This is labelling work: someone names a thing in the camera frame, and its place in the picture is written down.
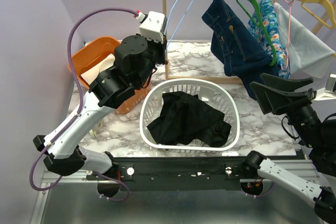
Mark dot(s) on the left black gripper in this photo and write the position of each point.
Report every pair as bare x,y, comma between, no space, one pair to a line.
161,48

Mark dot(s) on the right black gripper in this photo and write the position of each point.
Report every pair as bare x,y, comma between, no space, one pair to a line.
269,98

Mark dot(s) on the blue denim shorts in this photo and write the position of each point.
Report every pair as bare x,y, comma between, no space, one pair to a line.
234,46

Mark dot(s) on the blue floral garment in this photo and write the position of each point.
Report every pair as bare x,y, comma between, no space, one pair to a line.
270,22

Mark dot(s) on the black skirt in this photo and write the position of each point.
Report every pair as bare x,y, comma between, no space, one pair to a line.
185,117

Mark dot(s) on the pink wire hanger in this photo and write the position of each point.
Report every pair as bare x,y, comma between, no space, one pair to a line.
286,66

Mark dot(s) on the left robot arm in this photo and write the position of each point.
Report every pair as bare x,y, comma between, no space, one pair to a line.
136,59

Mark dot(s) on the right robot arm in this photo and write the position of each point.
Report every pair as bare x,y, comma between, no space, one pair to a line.
319,137

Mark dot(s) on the yellow plastic hanger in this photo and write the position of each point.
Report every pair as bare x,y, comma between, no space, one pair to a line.
329,22

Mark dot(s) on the light grey cloth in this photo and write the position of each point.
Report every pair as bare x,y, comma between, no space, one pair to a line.
306,51

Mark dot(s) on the patterned ceramic bowl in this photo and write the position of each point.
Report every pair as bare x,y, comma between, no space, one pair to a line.
106,64

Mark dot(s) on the white plastic laundry basket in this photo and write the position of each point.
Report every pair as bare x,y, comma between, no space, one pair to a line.
210,93

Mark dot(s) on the orange plastic bin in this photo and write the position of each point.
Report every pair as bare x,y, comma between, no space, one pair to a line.
93,53

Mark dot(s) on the white square plate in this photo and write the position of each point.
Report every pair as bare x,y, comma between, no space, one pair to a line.
90,75

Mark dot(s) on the green floral mug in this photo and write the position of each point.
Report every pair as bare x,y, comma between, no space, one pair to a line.
94,132

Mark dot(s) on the black mounting base bar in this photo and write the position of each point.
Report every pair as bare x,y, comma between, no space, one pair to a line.
184,173

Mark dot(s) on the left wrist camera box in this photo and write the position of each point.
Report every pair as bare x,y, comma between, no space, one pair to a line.
152,26

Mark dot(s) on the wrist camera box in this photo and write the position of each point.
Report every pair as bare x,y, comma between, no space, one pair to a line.
328,92
152,26

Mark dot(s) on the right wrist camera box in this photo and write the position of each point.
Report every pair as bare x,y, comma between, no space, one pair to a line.
328,92

